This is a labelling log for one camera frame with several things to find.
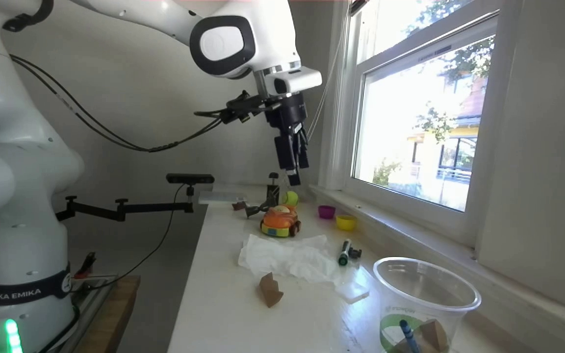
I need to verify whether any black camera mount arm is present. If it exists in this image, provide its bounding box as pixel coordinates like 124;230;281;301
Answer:
55;197;194;222

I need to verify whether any green black marker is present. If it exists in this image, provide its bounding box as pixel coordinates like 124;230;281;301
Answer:
338;242;363;267

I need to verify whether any orange toy burger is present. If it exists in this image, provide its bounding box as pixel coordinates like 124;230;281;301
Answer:
259;206;300;238

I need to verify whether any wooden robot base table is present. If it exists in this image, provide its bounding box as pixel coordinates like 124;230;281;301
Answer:
73;277;141;353

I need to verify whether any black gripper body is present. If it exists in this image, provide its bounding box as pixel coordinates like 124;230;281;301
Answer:
265;95;308;171

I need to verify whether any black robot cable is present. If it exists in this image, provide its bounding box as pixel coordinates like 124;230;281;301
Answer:
10;53;245;155

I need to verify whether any magenta small bowl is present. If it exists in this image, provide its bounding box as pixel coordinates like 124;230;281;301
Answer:
318;204;336;220

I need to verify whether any green tennis ball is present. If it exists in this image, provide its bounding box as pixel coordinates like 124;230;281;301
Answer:
285;191;300;206

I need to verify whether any yellow small bowl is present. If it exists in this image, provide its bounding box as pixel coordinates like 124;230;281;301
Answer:
336;214;357;232

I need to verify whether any black stereo camera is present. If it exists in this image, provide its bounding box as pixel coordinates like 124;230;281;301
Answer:
165;173;216;197

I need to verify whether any large clear plastic cup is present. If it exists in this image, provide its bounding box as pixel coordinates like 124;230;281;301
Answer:
373;257;483;353

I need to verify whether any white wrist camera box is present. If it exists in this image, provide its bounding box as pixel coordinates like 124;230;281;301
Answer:
259;67;322;97

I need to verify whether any white crumpled tissue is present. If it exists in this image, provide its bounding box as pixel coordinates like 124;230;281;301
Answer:
237;234;369;304

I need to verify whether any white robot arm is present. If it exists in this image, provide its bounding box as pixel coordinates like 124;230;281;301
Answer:
0;0;322;353

